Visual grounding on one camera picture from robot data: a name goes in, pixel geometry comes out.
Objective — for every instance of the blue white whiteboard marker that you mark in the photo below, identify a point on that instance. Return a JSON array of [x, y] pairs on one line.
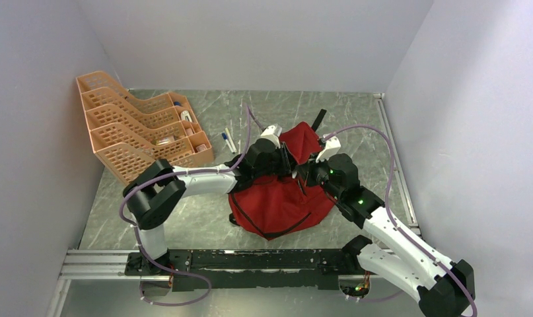
[[227, 141]]

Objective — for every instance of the red backpack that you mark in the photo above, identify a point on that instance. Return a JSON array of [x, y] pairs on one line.
[[279, 205]]

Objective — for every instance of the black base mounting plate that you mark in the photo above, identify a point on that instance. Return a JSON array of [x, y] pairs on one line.
[[324, 269]]

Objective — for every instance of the orange plastic file organizer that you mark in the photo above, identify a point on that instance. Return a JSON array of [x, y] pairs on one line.
[[128, 134]]

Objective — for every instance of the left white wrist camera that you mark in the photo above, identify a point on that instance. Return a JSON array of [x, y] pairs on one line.
[[272, 133]]

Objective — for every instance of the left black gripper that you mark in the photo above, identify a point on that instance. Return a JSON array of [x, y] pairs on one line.
[[286, 165]]

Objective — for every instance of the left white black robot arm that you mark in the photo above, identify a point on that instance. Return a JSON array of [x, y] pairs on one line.
[[153, 195]]

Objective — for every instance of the white pencil stick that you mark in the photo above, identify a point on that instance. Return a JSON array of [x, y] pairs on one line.
[[230, 141]]

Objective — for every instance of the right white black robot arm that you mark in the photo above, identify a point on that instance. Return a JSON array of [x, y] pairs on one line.
[[439, 285]]

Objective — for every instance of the aluminium frame rail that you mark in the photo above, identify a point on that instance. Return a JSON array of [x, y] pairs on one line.
[[110, 264]]

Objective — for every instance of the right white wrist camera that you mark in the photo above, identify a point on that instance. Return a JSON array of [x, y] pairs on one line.
[[331, 148]]

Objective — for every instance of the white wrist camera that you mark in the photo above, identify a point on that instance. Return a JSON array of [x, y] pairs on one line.
[[331, 148], [272, 133]]

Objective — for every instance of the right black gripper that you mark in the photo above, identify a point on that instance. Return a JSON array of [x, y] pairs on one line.
[[307, 170]]

